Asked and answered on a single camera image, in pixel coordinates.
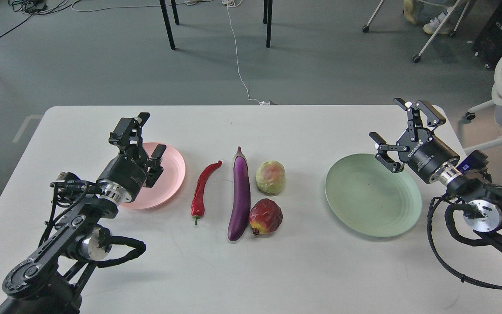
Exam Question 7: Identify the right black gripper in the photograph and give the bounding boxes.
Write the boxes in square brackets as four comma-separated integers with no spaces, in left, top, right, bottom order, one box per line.
[369,98,460,184]

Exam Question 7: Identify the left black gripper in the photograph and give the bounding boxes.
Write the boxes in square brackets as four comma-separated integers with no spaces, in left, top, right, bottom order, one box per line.
[97,113,167,205]

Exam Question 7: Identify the red chili pepper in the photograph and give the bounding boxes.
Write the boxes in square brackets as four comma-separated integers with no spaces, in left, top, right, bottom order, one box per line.
[190,160,222,226]

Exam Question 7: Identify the green-pink guava fruit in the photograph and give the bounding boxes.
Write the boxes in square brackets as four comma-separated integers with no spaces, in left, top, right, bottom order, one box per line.
[255,160,286,195]

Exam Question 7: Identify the red pomegranate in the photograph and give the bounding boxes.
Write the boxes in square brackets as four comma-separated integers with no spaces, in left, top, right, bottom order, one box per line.
[249,198,283,236]

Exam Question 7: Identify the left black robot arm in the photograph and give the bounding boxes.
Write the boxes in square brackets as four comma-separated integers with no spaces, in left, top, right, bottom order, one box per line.
[0,113,166,314]

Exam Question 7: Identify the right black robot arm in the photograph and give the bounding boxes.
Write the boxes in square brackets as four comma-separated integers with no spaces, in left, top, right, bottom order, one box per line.
[369,98,502,290]

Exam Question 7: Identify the green plate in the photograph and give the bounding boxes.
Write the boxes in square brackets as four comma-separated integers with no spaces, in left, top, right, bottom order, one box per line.
[324,154,422,237]

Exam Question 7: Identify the white rolling chair base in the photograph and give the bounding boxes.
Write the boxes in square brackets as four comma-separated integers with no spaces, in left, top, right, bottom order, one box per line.
[362,0,469,64]

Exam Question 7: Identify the person's white shoe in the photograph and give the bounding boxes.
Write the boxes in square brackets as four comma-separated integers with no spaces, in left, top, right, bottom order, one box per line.
[423,12,452,34]

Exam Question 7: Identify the purple eggplant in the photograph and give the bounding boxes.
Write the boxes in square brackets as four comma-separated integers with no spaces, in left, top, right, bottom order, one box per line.
[227,147,251,241]

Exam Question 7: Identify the black equipment case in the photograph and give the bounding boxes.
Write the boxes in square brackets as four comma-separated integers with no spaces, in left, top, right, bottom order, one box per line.
[472,1,502,70]

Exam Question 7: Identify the black table legs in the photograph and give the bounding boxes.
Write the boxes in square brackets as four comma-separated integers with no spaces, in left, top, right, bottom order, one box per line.
[159,0,273,50]

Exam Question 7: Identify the white cable on floor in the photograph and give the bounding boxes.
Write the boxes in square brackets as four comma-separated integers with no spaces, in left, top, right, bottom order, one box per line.
[221,0,275,106]

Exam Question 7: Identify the black cables on floor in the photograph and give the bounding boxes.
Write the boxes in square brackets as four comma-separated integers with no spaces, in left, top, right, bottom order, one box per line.
[0,0,81,51]

